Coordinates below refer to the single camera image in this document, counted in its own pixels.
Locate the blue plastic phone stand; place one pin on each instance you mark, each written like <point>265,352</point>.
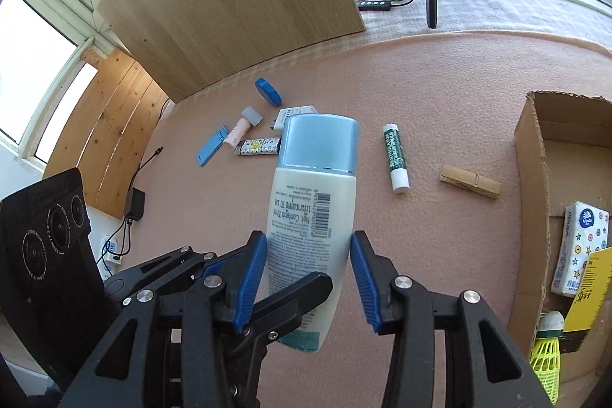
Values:
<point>213,146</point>

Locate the yellow plastic shuttlecock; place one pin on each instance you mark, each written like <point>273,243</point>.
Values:
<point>547,350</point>

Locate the patterned lighter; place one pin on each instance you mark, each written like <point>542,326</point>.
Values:
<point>258,146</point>

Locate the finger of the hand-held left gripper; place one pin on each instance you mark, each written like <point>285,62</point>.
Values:
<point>158,267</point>
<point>296,298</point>

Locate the white bottle with blue cap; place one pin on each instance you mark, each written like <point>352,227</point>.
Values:
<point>311,207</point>

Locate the white power strip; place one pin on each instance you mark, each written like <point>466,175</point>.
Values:
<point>111,252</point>

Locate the light oak wooden board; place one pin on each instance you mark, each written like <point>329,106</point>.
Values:
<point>215,6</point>

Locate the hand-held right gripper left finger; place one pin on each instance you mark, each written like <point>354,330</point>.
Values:
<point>248,279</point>

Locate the green and white glue stick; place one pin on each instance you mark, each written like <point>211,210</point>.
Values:
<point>396,154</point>

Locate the checked grey mat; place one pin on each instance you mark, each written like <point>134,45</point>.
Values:
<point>502,11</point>

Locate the pink tube with grey cap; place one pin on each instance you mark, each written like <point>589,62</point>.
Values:
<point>241,130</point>

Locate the pine plank panel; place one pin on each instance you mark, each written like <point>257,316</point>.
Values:
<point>110,126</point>

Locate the yellow and grey card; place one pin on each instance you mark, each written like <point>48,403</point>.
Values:
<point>590,293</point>

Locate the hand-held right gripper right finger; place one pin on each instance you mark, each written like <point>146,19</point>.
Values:
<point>363,283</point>

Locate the black inline remote control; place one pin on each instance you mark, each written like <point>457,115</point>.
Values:
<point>376,4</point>

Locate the wooden clothespin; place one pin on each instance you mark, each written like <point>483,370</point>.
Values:
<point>471,182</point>

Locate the small white box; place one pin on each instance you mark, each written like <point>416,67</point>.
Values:
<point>294,111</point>

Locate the patterned tissue pack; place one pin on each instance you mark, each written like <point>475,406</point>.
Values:
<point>581,245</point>

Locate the blue round disc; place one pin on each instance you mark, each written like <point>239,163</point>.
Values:
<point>267,91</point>

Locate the cardboard box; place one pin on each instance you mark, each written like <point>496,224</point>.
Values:
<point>528,197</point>

